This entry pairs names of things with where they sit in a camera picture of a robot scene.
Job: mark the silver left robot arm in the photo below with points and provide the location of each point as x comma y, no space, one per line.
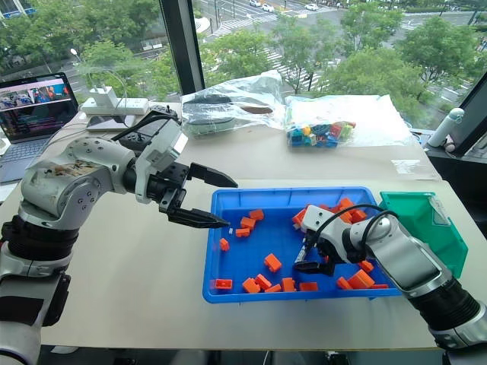
76,178

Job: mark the clear bag of coloured bricks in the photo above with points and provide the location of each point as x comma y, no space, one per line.
323,131

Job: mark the dark slanted window frame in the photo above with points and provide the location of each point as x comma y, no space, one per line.
472,121

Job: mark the black window frame post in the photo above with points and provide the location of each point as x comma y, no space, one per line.
180,45

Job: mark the clear plastic bag with dishes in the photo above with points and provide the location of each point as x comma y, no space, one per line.
228,110

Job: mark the white water bottle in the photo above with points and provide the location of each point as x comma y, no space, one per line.
445,127

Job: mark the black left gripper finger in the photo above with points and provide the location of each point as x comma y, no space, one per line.
198,218
213,176

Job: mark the white power strip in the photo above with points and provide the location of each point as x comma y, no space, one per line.
129,104

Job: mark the black side cabinet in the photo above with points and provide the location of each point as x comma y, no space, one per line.
456,171

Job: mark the grey open laptop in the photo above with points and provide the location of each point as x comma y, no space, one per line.
34,114

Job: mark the black handheld game controller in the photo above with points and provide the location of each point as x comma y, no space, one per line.
142,131

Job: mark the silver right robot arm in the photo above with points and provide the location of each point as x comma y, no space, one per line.
411,258

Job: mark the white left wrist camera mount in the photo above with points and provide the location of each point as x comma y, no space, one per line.
160,148

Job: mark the orange plastic block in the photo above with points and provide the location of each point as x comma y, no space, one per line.
256,214
263,280
345,203
242,232
343,283
380,286
361,278
330,208
298,217
224,244
288,284
274,289
249,286
222,284
367,266
247,222
272,262
358,215
309,286

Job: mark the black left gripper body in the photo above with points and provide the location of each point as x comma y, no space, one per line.
171,186

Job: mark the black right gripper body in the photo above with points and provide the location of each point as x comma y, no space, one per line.
331,252

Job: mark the flat dark-screen phone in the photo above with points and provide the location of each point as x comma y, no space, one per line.
108,122

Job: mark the white plug charger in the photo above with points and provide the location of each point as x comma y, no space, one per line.
102,96

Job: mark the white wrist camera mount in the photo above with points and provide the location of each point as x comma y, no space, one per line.
160,148
316,218

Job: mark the green plastic bin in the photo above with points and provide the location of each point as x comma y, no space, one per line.
418,220

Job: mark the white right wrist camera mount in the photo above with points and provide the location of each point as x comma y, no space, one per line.
316,218

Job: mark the blue plastic bin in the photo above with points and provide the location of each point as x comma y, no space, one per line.
262,243

